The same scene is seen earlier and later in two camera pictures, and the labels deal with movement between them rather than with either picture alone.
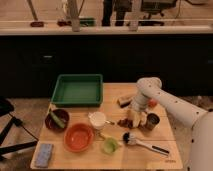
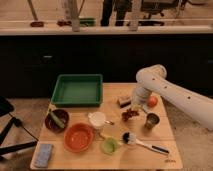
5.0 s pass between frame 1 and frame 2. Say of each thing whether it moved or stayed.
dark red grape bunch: moved
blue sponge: stayed
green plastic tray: stayed
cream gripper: moved
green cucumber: stayed
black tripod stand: stayed
